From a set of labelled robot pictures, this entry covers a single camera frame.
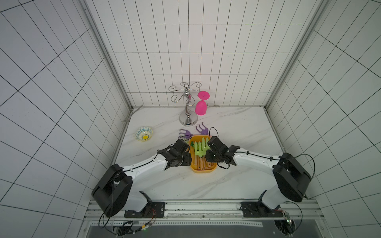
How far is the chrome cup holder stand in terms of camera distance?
89 cm

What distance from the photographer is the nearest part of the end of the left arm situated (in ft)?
2.03

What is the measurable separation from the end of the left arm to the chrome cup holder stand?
0.29 meters
